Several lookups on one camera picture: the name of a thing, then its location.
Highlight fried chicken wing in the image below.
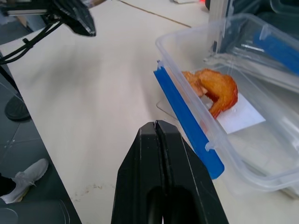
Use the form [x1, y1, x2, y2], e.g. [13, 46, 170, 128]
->
[181, 68, 239, 120]

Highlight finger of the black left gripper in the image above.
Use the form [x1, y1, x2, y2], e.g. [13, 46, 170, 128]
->
[70, 0, 97, 37]
[51, 0, 81, 35]

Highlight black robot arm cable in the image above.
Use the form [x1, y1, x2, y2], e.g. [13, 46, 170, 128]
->
[0, 20, 65, 65]

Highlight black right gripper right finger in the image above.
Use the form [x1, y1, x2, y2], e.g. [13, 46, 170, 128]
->
[155, 119, 230, 224]

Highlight black trouser leg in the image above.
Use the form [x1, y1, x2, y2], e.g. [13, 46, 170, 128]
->
[0, 172, 17, 198]

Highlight black round stand base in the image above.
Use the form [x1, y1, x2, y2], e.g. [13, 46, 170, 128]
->
[4, 95, 32, 122]

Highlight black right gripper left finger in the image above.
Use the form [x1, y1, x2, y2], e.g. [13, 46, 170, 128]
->
[110, 120, 167, 224]

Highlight white paper sheet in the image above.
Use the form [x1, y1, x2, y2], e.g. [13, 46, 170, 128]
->
[202, 92, 267, 135]

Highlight clear food container blue clips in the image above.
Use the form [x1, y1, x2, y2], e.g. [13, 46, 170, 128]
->
[153, 13, 299, 194]

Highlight clear plastic sheet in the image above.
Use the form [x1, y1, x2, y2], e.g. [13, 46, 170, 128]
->
[156, 99, 182, 121]

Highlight grey sneaker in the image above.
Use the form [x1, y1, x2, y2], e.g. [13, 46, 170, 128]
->
[0, 158, 50, 204]

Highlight dark grey rounded housing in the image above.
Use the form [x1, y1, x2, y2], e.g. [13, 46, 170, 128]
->
[0, 199, 72, 224]

